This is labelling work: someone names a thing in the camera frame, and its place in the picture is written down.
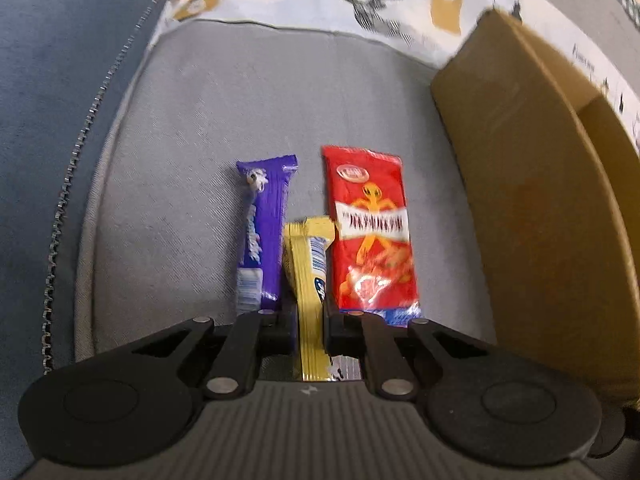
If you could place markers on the yellow snack bar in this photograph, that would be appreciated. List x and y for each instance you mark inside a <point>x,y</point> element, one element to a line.
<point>310,280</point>

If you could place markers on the red snack packet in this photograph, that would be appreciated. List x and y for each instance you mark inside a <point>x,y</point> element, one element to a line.
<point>372,230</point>

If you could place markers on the grey printed bedsheet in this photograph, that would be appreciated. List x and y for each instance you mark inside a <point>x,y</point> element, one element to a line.
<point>200,110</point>

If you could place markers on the brown cardboard box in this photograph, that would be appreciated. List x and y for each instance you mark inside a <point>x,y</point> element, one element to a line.
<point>525,185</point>

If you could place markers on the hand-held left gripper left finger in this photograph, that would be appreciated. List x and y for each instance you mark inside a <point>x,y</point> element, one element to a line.
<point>277,332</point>

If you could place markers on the purple chocolate bar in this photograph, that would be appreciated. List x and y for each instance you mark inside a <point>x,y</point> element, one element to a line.
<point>265,220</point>

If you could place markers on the blue upholstered furniture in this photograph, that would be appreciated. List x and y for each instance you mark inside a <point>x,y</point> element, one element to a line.
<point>50,110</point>

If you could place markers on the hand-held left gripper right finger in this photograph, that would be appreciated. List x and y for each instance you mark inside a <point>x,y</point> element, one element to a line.
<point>340,332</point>

